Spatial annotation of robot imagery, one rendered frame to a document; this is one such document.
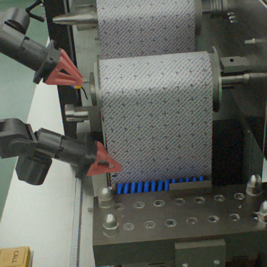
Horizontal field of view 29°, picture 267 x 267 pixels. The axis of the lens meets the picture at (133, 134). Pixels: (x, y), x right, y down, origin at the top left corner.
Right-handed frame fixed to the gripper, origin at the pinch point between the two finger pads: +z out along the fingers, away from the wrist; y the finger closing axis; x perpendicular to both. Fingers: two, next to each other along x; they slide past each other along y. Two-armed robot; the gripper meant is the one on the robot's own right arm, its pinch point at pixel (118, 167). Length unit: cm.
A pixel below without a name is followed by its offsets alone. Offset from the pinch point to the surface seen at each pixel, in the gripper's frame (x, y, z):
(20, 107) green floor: -132, -250, -15
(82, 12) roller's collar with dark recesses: 21.6, -28.8, -18.1
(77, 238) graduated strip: -21.0, 2.9, -1.7
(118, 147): 4.9, 0.3, -2.2
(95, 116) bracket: 6.6, -7.1, -8.3
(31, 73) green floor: -132, -313, -14
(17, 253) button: -25.1, 9.0, -14.4
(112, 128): 9.1, 0.2, -5.4
